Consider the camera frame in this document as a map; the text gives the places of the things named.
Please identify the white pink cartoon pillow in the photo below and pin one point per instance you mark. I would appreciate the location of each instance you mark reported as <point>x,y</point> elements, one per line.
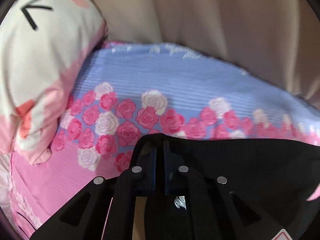
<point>44,44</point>

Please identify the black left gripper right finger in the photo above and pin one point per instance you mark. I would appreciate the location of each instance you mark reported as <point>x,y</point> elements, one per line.
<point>244,202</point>

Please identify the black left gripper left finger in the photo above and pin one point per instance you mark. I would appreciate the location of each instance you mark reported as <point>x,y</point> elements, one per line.
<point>103,209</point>

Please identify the pink blue floral bedsheet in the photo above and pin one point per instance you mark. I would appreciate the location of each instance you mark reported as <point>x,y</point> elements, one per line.
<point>126,91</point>

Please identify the black fleece-lined pants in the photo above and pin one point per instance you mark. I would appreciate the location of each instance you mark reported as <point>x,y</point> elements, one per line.
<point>297,160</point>

